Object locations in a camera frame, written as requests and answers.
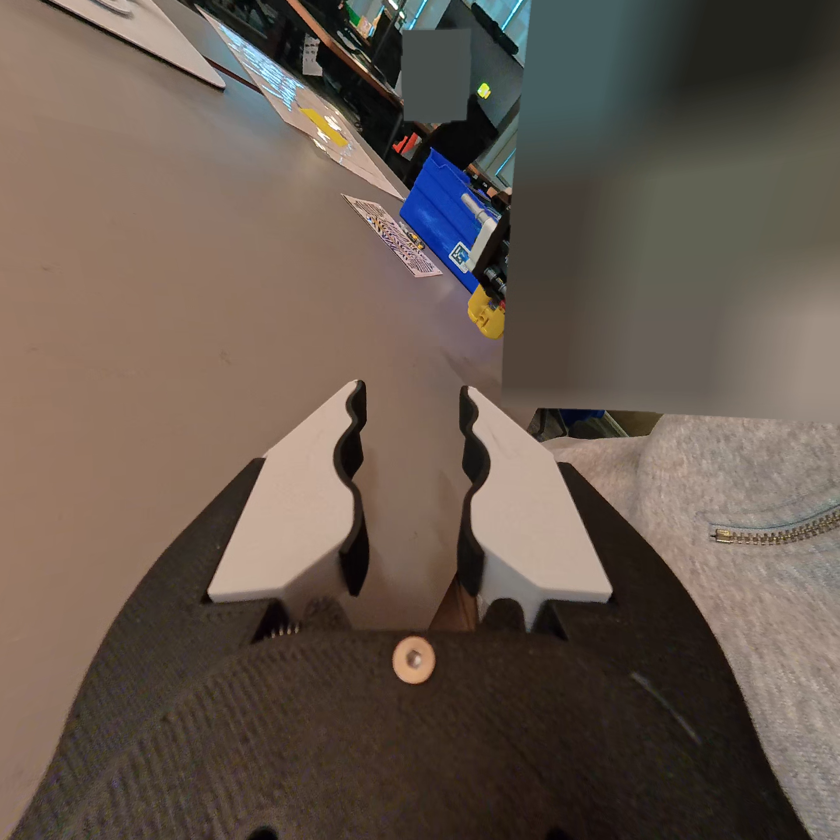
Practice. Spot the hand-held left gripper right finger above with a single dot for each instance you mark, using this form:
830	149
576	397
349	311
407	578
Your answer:
525	512

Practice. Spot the zebra striped sticker sheet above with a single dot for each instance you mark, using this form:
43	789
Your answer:
387	233

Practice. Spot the book stand with white base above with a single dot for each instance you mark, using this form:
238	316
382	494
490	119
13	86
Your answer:
164	39

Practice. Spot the blue plastic bin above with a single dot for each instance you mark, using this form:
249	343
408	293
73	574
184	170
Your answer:
433	203

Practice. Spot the large black monitor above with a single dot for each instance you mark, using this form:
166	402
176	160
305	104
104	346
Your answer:
499	59

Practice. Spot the lego technic model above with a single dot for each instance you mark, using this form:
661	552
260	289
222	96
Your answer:
489	315

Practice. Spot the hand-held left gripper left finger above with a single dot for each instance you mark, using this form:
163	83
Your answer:
295	505

